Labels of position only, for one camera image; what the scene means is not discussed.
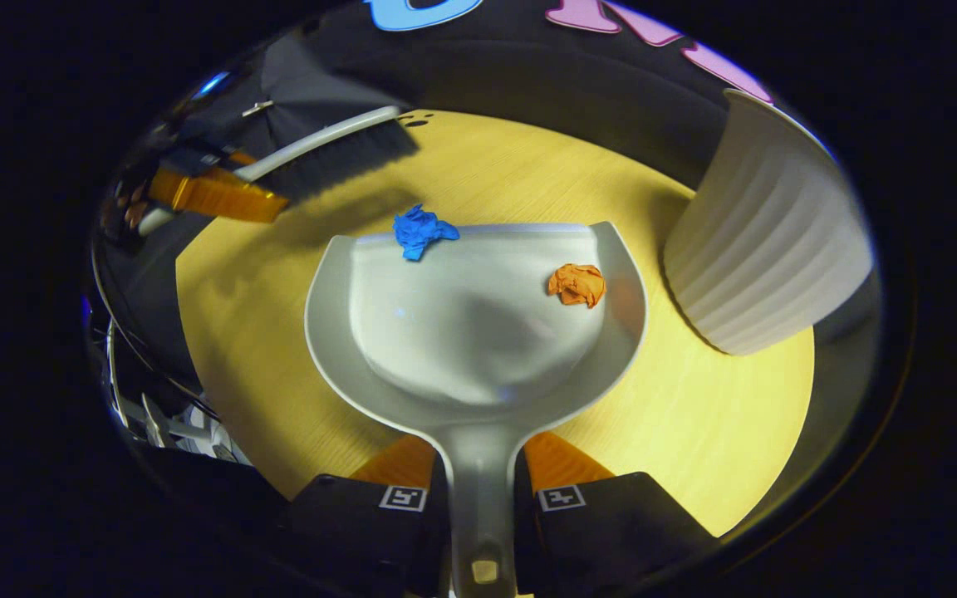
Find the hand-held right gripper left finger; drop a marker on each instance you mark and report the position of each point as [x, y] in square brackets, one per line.
[362, 531]

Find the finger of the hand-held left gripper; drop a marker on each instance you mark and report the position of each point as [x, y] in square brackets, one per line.
[221, 198]

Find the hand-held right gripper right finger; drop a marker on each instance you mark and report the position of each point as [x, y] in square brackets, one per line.
[603, 531]

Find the small white broom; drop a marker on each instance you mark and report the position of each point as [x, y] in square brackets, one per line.
[337, 154]

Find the blue paper trash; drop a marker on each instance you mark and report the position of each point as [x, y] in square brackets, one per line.
[419, 232]

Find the grey dustpan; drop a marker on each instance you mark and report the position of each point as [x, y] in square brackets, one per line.
[478, 349]

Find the orange paper trash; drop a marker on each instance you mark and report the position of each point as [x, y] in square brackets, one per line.
[576, 285]

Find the white ribbed garbage bin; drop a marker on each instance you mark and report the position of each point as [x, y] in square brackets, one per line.
[769, 241]

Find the wooden desktop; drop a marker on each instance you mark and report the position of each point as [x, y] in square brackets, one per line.
[279, 332]

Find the black backdrop cloth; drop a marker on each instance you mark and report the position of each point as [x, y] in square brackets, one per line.
[545, 83]

